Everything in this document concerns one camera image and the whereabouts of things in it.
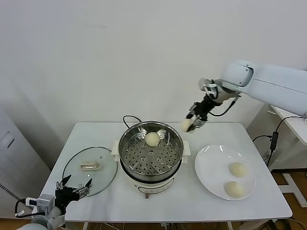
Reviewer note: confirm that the white round plate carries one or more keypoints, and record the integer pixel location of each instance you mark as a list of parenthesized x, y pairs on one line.
[(213, 172)]

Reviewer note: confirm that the perforated steel steamer basket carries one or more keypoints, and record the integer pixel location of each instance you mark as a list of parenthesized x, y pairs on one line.
[(134, 134)]

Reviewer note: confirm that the white table leg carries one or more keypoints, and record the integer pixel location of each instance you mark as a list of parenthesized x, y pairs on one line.
[(85, 226), (229, 226)]

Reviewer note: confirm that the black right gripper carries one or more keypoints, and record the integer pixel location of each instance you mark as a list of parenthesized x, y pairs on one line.
[(205, 106)]

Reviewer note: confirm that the white side desk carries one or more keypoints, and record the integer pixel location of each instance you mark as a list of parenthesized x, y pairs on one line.
[(295, 129)]

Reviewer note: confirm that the white steamed baozi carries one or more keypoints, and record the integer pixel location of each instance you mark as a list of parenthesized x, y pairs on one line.
[(152, 139), (234, 189), (238, 169), (185, 125)]

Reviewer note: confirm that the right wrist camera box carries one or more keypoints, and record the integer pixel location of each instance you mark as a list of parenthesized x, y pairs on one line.
[(206, 84)]

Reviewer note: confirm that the white desk foot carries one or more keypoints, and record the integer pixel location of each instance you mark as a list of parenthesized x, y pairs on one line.
[(295, 189)]

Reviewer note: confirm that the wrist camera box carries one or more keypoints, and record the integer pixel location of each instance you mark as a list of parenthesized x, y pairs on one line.
[(206, 84), (44, 202)]

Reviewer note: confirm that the white cabinet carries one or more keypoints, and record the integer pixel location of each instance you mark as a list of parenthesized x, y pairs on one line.
[(14, 155)]

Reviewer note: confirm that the cream electric cooker base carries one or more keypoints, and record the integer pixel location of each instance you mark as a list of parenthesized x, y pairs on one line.
[(153, 188)]

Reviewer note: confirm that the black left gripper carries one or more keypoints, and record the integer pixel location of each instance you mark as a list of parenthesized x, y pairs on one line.
[(64, 195)]

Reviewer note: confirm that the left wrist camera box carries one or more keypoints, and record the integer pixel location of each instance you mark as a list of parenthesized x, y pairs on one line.
[(44, 202)]

